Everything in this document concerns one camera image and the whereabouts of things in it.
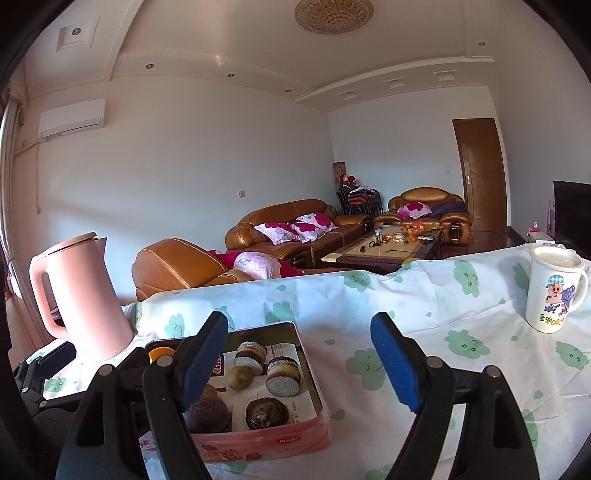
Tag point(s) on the beige curtain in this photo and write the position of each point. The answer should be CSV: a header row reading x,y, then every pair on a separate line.
x,y
11,152

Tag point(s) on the stacked black chairs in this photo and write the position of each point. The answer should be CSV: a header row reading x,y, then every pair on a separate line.
x,y
358,201

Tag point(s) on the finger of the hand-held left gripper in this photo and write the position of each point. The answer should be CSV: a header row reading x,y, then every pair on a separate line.
x,y
134,359

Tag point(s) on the pile of small oranges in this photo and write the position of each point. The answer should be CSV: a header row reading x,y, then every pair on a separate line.
x,y
418,228

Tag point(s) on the brown leather three-seat sofa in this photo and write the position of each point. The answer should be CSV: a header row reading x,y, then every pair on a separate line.
x,y
277,210

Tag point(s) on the dark chocolate tart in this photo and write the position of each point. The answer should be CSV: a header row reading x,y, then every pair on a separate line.
x,y
210,415

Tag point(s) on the red blanket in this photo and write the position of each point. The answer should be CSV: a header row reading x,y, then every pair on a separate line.
x,y
217,256

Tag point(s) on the white air conditioner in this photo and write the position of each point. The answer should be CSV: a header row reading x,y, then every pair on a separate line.
x,y
71,117

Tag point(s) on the brown kiwi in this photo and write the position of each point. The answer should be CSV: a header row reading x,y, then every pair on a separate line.
x,y
240,377
210,390

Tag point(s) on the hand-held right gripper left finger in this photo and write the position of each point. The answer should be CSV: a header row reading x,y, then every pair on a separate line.
x,y
205,364

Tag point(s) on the round golden ceiling lamp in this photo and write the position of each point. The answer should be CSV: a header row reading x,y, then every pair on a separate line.
x,y
334,14

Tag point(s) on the orange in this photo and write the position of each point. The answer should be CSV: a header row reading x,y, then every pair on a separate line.
x,y
159,353

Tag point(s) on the layered cake slice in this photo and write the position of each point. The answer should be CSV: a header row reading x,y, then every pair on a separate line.
x,y
282,376
249,355

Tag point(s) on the pink cookie tin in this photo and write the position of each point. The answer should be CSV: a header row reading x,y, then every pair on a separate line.
x,y
277,438

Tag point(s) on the wooden coffee table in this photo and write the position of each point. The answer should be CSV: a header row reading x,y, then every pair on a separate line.
x,y
383,251

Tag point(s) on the pink electric kettle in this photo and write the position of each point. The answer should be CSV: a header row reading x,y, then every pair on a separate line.
x,y
83,295

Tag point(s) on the brown wooden door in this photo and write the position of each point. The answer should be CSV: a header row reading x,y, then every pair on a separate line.
x,y
480,175

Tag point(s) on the rolled patterned mat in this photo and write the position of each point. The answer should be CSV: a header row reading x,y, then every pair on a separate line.
x,y
339,175

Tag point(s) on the black television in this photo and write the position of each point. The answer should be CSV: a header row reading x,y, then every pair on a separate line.
x,y
572,212

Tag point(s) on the brown leather armchair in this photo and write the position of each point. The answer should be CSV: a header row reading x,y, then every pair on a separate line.
x,y
171,258
425,194

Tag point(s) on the purple cloth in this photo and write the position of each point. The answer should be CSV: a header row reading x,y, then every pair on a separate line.
x,y
448,207

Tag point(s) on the pink floral pillow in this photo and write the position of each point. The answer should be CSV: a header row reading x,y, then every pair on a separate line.
x,y
256,265

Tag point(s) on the white magenta floral pillow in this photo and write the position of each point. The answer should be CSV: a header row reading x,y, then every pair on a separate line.
x,y
414,211
277,231
319,219
310,231

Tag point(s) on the dark chocolate muffin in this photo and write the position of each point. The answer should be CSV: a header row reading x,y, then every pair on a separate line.
x,y
267,413

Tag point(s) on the newspaper lining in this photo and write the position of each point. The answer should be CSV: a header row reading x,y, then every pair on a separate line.
x,y
300,406

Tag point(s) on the white cartoon mug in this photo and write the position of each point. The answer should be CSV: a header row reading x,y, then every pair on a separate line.
x,y
549,286

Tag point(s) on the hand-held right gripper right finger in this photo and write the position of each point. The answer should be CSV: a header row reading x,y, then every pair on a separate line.
x,y
397,364

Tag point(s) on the white green cloud tablecloth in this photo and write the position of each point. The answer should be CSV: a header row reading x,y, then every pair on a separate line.
x,y
415,300

